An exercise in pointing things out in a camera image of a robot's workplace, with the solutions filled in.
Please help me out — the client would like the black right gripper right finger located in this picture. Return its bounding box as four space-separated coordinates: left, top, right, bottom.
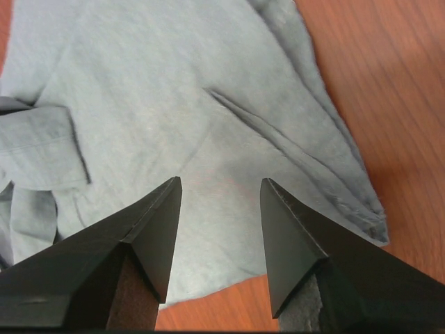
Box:
260 179 444 331

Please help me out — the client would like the grey long sleeve shirt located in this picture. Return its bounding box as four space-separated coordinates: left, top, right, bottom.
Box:
1 1 389 305

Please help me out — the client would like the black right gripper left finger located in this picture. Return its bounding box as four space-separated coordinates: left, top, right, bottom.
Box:
1 177 182 330

